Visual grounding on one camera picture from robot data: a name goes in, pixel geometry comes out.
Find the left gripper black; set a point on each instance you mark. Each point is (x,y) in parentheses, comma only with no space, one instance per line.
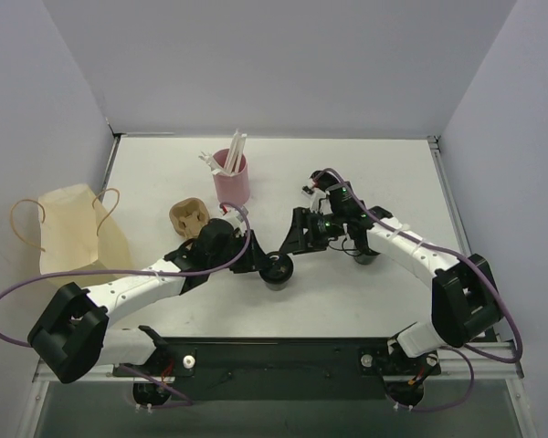
(247,249)

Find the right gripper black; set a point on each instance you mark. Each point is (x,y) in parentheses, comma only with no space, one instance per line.
(302,230)

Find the black cup lid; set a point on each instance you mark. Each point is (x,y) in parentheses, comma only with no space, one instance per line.
(282,269)

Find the dark translucent coffee cup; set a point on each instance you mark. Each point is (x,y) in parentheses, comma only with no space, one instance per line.
(276,285)

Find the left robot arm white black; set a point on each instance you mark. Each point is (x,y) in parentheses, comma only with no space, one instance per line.
(75,332)

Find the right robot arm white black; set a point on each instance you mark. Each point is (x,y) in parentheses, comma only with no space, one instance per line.
(462,307)

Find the stack of black lids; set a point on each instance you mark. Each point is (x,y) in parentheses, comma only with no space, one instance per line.
(322,179)

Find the pink straw holder cup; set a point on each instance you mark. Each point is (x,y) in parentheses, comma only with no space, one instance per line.
(233,189)

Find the brown cardboard cup carrier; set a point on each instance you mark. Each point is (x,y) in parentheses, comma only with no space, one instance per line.
(188,217)

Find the white paper straw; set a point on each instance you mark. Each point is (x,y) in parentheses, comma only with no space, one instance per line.
(240,148)
(232,153)

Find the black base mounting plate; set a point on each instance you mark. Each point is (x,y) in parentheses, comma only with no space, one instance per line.
(281,369)

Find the brown paper bag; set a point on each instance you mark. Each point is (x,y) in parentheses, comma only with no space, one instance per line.
(77,235)

